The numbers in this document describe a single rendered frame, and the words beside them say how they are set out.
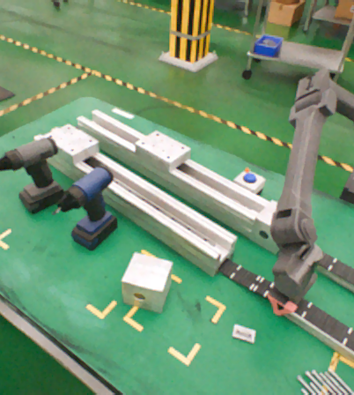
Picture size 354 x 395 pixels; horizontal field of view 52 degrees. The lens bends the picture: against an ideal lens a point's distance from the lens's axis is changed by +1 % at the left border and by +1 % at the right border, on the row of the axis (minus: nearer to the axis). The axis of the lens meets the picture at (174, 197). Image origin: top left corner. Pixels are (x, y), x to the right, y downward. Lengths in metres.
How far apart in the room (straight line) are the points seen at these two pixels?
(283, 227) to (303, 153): 0.20
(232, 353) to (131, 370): 0.23
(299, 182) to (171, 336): 0.47
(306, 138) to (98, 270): 0.64
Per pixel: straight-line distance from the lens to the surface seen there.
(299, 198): 0.83
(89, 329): 0.94
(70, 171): 1.31
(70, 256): 1.08
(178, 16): 4.17
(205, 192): 1.13
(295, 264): 0.80
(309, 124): 0.98
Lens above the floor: 1.60
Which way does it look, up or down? 42 degrees down
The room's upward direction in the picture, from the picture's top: 4 degrees clockwise
